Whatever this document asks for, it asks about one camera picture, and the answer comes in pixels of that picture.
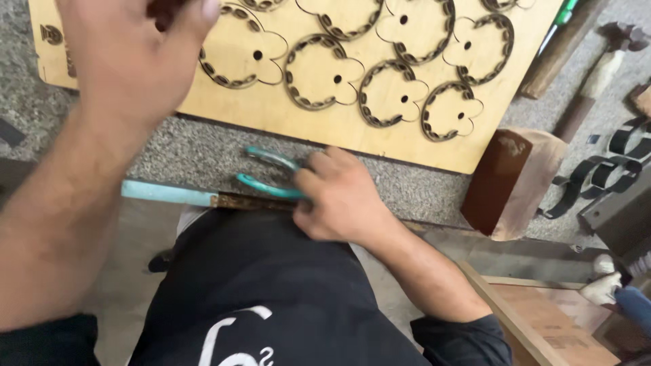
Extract person's left hand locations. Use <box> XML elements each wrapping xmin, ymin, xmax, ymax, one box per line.
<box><xmin>55</xmin><ymin>0</ymin><xmax>222</xmax><ymax>131</ymax></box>

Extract long wooden stick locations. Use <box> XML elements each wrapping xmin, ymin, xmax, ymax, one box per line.
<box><xmin>519</xmin><ymin>0</ymin><xmax>611</xmax><ymax>100</ymax></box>

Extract wooden crate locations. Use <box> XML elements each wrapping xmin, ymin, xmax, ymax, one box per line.
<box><xmin>457</xmin><ymin>260</ymin><xmax>651</xmax><ymax>366</ymax></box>

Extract person's right hand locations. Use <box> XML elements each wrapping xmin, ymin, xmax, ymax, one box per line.
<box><xmin>292</xmin><ymin>146</ymin><xmax>403</xmax><ymax>246</ymax></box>

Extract brown wooden block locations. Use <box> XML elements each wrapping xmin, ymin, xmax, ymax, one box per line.
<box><xmin>460</xmin><ymin>128</ymin><xmax>569</xmax><ymax>242</ymax></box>

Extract plywood cutting die board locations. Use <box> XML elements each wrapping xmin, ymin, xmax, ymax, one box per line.
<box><xmin>28</xmin><ymin>0</ymin><xmax>565</xmax><ymax>175</ymax></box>

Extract teal handled pliers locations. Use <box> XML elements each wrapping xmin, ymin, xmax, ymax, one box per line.
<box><xmin>235</xmin><ymin>146</ymin><xmax>311</xmax><ymax>200</ymax></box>

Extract blue cloth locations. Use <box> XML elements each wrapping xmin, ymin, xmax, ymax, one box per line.
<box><xmin>613</xmin><ymin>286</ymin><xmax>651</xmax><ymax>337</ymax></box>

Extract person's black shirt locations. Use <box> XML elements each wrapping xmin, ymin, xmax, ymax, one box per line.
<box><xmin>0</xmin><ymin>207</ymin><xmax>512</xmax><ymax>366</ymax></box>

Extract small wooden piece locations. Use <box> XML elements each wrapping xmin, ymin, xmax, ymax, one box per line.
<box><xmin>630</xmin><ymin>84</ymin><xmax>651</xmax><ymax>119</ymax></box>

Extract teal and rusty metal bar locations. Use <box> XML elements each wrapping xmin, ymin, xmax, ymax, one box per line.
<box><xmin>120</xmin><ymin>179</ymin><xmax>302</xmax><ymax>212</ymax></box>

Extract bent black metal strips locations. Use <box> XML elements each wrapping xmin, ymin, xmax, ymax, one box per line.
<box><xmin>538</xmin><ymin>116</ymin><xmax>651</xmax><ymax>220</ymax></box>

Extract grey metal machine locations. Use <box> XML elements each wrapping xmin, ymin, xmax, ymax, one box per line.
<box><xmin>577</xmin><ymin>165</ymin><xmax>651</xmax><ymax>261</ymax></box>

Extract green and white pen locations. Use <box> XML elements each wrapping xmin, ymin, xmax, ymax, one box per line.
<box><xmin>536</xmin><ymin>0</ymin><xmax>580</xmax><ymax>57</ymax></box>

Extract hammer with wooden handle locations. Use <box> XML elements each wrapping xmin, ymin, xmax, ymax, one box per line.
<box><xmin>552</xmin><ymin>21</ymin><xmax>651</xmax><ymax>144</ymax></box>

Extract white cloth glove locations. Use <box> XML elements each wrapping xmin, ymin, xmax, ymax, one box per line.
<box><xmin>580</xmin><ymin>254</ymin><xmax>624</xmax><ymax>306</ymax></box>

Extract black shoe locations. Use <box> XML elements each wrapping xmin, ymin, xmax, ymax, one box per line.
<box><xmin>147</xmin><ymin>247</ymin><xmax>177</xmax><ymax>274</ymax></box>

